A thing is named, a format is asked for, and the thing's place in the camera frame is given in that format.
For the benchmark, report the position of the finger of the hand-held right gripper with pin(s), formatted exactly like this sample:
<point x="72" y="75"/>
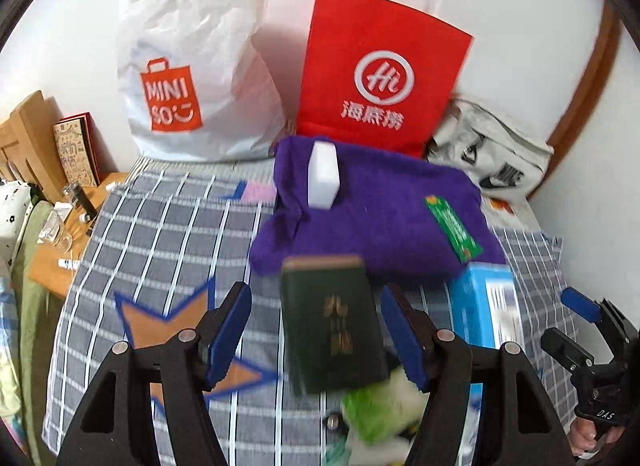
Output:
<point x="565" y="348"/>
<point x="580" y="303"/>

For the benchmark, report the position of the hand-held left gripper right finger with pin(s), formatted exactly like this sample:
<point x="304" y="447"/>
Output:
<point x="400" y="336"/>

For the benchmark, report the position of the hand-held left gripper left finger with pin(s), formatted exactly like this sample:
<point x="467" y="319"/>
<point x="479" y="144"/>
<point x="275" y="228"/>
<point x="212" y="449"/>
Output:
<point x="230" y="336"/>

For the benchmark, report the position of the green tissue pack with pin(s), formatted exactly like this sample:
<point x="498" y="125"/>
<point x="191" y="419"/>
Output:
<point x="372" y="411"/>

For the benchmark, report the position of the person's right hand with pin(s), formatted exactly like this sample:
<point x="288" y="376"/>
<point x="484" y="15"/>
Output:
<point x="585" y="438"/>

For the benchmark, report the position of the dark green book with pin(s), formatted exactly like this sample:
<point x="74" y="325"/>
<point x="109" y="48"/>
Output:
<point x="332" y="326"/>

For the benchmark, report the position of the blue cardboard box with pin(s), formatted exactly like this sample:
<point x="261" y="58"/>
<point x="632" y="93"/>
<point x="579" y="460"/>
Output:
<point x="480" y="306"/>

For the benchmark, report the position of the grey checked blanket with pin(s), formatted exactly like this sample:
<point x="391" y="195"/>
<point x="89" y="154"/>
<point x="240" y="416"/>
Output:
<point x="165" y="246"/>

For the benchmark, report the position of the white pillow orange print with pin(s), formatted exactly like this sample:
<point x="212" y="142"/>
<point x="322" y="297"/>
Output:
<point x="510" y="213"/>

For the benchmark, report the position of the green flat packet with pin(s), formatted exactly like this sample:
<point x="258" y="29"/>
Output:
<point x="452" y="228"/>

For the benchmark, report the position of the purple towel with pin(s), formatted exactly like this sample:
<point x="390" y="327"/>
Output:
<point x="390" y="206"/>

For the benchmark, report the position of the mint green cloth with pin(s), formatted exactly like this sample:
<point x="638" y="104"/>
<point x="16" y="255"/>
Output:
<point x="337" y="453"/>

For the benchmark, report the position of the white sponge block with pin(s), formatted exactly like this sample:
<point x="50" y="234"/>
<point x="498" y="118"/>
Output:
<point x="324" y="175"/>

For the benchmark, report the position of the wooden bedside table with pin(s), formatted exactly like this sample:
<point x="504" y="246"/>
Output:
<point x="50" y="271"/>

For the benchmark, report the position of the grey canvas bag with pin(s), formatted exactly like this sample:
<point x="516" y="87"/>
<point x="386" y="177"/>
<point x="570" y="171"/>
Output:
<point x="480" y="135"/>

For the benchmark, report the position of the black bottle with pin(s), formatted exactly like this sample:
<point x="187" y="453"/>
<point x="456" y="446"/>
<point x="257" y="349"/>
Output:
<point x="80" y="201"/>

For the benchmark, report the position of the olive green cloth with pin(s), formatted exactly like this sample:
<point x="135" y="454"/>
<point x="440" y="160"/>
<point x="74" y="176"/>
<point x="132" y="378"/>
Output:
<point x="30" y="306"/>

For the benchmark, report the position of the clear glass cup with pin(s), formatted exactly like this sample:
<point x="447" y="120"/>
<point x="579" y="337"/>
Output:
<point x="55" y="233"/>

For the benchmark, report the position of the red-edged illustrated book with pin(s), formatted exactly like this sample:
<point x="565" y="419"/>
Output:
<point x="75" y="153"/>

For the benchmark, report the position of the white spotted cloth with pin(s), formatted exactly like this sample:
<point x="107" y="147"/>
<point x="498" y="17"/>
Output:
<point x="12" y="216"/>

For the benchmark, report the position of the wooden chair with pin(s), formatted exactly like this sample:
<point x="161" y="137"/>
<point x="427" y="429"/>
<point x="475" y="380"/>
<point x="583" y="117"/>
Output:
<point x="25" y="140"/>

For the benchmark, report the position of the white plastic shopping bag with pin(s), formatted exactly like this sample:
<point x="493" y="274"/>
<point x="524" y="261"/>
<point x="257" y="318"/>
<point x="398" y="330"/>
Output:
<point x="200" y="35"/>

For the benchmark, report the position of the red paper bag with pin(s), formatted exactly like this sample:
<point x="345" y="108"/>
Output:
<point x="350" y="35"/>

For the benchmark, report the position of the brown curved wooden frame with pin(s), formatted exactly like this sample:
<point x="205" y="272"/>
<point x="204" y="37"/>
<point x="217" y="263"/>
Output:
<point x="595" y="75"/>

